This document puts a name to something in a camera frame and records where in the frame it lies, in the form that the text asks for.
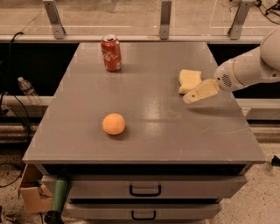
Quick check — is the black cable left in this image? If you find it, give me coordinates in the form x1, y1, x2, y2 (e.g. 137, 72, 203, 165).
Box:
0, 31, 33, 144

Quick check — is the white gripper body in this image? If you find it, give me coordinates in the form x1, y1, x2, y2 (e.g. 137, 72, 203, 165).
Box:
214, 59, 243, 92

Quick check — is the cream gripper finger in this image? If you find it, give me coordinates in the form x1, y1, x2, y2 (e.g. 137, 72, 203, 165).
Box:
183, 79, 220, 104

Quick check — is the green cylinder tool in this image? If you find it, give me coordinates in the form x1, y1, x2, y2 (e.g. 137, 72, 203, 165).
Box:
44, 176, 71, 224

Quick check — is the upper drawer black handle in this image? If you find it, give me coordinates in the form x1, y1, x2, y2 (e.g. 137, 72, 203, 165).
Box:
129, 185, 162, 197

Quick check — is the clear plastic water bottle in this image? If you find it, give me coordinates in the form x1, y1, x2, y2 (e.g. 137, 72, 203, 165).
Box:
17, 77, 42, 105

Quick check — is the middle metal railing bracket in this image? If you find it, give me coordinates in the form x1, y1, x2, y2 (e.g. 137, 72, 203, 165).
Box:
159, 1, 172, 40

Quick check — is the metal railing bracket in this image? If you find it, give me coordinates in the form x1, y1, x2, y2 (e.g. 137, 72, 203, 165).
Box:
43, 0, 66, 39
227, 0, 253, 40
159, 1, 172, 40

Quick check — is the orange fruit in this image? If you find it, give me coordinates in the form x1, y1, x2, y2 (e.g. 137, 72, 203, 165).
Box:
102, 114, 125, 135

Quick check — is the black cables top right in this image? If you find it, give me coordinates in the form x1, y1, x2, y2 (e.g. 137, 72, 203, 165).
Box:
228, 0, 280, 26

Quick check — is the cardboard box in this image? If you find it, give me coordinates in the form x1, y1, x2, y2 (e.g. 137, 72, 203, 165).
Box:
18, 164, 53, 214

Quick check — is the grey drawer cabinet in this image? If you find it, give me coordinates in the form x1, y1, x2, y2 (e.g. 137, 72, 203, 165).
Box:
24, 42, 265, 224

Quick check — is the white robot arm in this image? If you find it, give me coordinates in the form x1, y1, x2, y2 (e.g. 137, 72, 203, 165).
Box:
183, 28, 280, 104

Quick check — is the lower drawer black handle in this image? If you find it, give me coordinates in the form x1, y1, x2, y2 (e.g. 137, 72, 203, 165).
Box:
130, 211, 157, 221

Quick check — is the left metal railing bracket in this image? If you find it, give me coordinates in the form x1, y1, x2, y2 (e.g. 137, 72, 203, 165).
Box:
43, 0, 66, 39

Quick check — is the drawer black handle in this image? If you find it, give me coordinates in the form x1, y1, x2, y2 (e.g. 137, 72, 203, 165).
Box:
129, 185, 162, 197
130, 211, 157, 221

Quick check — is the red soda can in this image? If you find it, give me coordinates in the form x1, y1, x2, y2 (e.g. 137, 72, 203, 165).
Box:
101, 34, 122, 72

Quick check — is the yellow sponge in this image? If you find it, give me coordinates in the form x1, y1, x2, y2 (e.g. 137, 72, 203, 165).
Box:
178, 69, 202, 95

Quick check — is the black object on floor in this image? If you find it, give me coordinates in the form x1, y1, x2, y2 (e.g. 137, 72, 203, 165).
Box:
271, 156, 280, 167

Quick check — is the right metal railing bracket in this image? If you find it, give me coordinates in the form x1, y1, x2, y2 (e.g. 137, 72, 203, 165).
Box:
227, 0, 253, 40

